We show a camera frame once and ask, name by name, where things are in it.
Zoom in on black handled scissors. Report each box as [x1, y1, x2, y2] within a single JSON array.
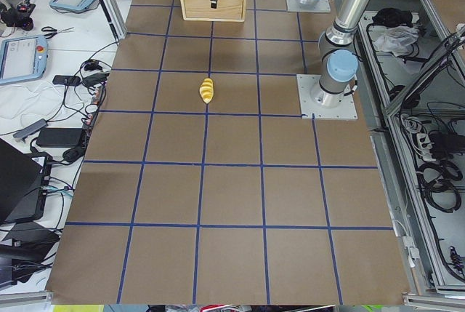
[[41, 26, 74, 39]]

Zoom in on black laptop computer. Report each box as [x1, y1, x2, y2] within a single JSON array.
[[1, 140, 52, 225]]

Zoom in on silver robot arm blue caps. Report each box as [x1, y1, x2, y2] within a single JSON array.
[[316, 0, 370, 108]]

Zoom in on black power adapter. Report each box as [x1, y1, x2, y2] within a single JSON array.
[[36, 127, 82, 148]]

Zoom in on white crumpled cloth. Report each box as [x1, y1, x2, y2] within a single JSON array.
[[373, 26, 419, 57]]

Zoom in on white power strip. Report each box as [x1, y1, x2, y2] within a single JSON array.
[[416, 132, 435, 161]]

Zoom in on yellow toy croissant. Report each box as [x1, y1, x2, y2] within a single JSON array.
[[199, 78, 214, 104]]

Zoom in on black coiled cables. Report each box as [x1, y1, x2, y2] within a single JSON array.
[[416, 164, 461, 215]]

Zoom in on blue teach pendant near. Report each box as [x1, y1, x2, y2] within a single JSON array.
[[1, 35, 48, 85]]

